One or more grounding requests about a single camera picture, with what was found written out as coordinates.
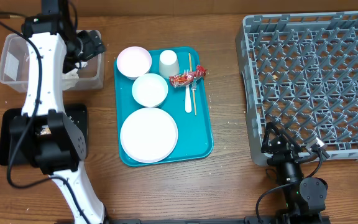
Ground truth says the white plastic fork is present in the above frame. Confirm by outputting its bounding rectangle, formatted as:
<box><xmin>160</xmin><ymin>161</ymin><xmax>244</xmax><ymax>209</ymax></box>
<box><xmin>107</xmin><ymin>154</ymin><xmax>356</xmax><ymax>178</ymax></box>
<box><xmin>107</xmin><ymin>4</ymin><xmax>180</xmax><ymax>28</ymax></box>
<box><xmin>185</xmin><ymin>85</ymin><xmax>192</xmax><ymax>113</ymax></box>

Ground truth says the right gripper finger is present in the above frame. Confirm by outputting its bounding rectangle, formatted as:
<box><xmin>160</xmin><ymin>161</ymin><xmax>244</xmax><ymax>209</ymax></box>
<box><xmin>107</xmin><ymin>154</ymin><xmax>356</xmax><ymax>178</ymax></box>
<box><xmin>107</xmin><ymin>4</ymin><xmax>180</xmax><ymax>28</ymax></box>
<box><xmin>279</xmin><ymin>129</ymin><xmax>302</xmax><ymax>152</ymax></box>
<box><xmin>261</xmin><ymin>122</ymin><xmax>275</xmax><ymax>153</ymax></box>

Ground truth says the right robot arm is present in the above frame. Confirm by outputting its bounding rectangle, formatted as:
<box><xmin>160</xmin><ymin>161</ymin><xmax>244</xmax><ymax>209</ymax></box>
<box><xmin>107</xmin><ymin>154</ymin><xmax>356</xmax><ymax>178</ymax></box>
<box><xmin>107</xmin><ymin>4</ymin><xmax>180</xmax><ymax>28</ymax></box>
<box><xmin>255</xmin><ymin>122</ymin><xmax>330</xmax><ymax>223</ymax></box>

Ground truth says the white napkin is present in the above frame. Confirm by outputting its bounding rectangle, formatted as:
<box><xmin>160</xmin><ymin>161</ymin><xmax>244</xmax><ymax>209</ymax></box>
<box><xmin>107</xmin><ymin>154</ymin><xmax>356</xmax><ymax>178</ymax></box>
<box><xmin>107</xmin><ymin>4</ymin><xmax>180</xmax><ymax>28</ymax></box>
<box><xmin>62</xmin><ymin>68</ymin><xmax>88</xmax><ymax>91</ymax></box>

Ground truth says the black plastic tray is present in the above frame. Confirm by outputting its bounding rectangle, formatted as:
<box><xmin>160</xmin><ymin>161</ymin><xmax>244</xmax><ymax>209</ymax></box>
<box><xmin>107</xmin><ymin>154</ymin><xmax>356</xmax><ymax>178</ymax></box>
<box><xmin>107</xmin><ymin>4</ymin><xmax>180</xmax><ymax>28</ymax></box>
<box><xmin>0</xmin><ymin>103</ymin><xmax>88</xmax><ymax>166</ymax></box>

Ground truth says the grey dishwasher rack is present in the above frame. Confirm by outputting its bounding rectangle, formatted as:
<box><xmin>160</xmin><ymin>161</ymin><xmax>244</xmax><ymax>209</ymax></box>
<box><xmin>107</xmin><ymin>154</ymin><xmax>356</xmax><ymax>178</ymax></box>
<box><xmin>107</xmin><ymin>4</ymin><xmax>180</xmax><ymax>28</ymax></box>
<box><xmin>235</xmin><ymin>11</ymin><xmax>358</xmax><ymax>166</ymax></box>

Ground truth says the pink bowl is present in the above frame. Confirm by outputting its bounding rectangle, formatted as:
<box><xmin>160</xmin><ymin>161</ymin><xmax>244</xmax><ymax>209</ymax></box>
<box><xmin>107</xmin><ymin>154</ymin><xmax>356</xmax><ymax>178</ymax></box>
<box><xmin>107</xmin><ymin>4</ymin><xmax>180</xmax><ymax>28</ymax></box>
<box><xmin>116</xmin><ymin>46</ymin><xmax>152</xmax><ymax>80</ymax></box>

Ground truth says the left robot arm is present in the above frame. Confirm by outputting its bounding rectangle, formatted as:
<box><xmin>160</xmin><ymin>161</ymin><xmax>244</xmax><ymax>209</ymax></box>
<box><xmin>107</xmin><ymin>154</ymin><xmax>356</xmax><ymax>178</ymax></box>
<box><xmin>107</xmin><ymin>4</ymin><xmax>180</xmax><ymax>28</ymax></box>
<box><xmin>7</xmin><ymin>12</ymin><xmax>109</xmax><ymax>223</ymax></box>

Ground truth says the clear plastic bin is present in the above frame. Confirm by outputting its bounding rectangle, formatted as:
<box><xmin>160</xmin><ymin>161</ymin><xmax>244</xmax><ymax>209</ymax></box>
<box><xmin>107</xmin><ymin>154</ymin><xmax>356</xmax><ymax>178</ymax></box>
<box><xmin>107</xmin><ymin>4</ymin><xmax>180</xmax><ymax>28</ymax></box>
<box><xmin>0</xmin><ymin>34</ymin><xmax>104</xmax><ymax>93</ymax></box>

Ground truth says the red snack wrapper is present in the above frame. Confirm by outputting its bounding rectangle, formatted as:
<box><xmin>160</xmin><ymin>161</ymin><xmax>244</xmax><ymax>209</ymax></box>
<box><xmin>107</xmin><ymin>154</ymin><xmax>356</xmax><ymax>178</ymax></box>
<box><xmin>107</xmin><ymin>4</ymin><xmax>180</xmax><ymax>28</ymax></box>
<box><xmin>168</xmin><ymin>65</ymin><xmax>207</xmax><ymax>88</ymax></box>

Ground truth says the white bowl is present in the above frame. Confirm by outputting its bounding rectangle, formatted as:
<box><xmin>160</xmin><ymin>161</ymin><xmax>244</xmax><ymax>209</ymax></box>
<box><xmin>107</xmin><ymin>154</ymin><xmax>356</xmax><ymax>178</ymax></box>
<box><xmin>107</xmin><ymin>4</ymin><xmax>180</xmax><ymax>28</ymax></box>
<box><xmin>132</xmin><ymin>73</ymin><xmax>168</xmax><ymax>108</ymax></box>

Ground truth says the white upturned cup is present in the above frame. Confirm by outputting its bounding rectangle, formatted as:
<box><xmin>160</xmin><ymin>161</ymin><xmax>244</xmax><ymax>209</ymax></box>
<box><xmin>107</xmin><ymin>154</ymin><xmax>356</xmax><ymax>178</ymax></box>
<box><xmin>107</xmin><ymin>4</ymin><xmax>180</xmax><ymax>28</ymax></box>
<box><xmin>159</xmin><ymin>50</ymin><xmax>180</xmax><ymax>79</ymax></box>

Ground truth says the pink round plate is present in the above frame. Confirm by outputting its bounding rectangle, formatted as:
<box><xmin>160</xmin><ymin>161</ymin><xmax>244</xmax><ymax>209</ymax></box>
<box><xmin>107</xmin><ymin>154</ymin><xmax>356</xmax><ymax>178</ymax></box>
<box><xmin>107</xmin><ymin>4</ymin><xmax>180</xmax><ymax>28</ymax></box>
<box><xmin>120</xmin><ymin>108</ymin><xmax>178</xmax><ymax>164</ymax></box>

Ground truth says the wooden chopstick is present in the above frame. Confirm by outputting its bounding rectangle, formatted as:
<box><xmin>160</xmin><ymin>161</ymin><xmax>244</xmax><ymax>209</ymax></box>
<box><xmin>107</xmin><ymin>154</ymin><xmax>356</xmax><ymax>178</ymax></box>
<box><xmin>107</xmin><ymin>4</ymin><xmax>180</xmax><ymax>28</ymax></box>
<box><xmin>188</xmin><ymin>53</ymin><xmax>197</xmax><ymax>116</ymax></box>

